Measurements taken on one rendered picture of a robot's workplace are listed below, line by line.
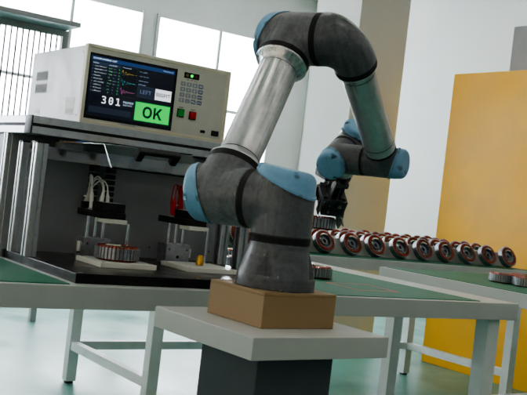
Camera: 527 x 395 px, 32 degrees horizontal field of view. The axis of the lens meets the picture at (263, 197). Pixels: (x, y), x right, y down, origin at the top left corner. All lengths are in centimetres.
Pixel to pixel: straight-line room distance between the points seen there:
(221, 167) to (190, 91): 78
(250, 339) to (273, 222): 25
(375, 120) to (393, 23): 450
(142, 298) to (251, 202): 46
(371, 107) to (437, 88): 700
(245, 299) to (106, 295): 43
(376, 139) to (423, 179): 688
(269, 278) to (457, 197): 453
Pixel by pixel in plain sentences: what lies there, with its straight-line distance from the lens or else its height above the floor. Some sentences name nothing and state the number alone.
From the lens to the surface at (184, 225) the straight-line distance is 242.
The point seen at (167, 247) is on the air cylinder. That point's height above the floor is 81.
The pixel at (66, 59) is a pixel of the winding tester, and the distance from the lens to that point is 252.
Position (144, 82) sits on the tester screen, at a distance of 245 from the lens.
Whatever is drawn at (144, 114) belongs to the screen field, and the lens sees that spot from 245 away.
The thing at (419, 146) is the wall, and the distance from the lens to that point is 910.
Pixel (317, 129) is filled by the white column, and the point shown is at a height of 150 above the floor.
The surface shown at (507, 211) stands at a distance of 585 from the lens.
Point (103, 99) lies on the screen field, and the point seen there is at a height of 118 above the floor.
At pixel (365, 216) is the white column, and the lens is 640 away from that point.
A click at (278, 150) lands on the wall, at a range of 1040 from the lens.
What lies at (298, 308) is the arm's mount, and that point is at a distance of 168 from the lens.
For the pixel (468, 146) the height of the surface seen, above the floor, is 146.
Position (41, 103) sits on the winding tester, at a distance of 264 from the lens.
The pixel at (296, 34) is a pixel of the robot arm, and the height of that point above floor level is 133.
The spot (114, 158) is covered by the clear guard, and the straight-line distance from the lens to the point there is 212.
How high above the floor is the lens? 98
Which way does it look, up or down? level
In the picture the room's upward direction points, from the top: 7 degrees clockwise
